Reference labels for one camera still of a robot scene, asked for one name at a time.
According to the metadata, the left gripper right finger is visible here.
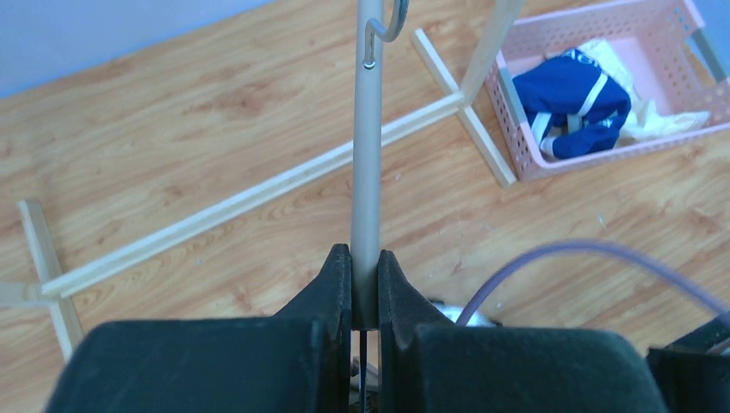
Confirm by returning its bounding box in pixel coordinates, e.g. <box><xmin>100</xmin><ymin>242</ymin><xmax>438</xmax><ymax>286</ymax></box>
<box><xmin>378</xmin><ymin>250</ymin><xmax>666</xmax><ymax>412</ymax></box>

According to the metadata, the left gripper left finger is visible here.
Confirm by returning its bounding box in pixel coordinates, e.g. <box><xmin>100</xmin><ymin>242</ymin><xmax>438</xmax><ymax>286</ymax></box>
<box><xmin>46</xmin><ymin>244</ymin><xmax>351</xmax><ymax>412</ymax></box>

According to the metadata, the blue underwear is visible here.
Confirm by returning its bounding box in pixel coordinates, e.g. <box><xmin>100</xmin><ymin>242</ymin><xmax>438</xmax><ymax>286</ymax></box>
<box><xmin>512</xmin><ymin>48</ymin><xmax>632</xmax><ymax>160</ymax></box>

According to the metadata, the cream underwear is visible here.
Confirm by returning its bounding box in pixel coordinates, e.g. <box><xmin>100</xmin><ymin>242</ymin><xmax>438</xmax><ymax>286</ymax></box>
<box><xmin>577</xmin><ymin>39</ymin><xmax>710</xmax><ymax>147</ymax></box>

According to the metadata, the beige hanger with black underwear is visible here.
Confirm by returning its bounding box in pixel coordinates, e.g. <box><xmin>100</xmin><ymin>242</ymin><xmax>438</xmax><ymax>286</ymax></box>
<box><xmin>350</xmin><ymin>1</ymin><xmax>409</xmax><ymax>412</ymax></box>

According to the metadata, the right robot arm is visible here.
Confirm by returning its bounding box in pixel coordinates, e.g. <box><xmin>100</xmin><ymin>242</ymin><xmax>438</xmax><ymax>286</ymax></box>
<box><xmin>646</xmin><ymin>313</ymin><xmax>729</xmax><ymax>413</ymax></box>

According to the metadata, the pink plastic basket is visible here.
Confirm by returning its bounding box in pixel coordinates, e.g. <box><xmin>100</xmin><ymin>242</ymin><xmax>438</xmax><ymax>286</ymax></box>
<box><xmin>485</xmin><ymin>1</ymin><xmax>729</xmax><ymax>181</ymax></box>

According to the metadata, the wooden clothes rack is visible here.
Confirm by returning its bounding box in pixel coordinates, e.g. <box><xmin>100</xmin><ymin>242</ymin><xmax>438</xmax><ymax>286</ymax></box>
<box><xmin>1</xmin><ymin>1</ymin><xmax>523</xmax><ymax>358</ymax></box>

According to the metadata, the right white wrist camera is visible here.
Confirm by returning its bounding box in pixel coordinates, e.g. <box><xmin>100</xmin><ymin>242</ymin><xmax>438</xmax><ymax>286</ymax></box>
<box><xmin>431</xmin><ymin>301</ymin><xmax>498</xmax><ymax>327</ymax></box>

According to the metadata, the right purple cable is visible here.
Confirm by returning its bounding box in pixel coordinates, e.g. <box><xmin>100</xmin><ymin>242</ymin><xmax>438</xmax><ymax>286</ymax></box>
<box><xmin>455</xmin><ymin>239</ymin><xmax>730</xmax><ymax>329</ymax></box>

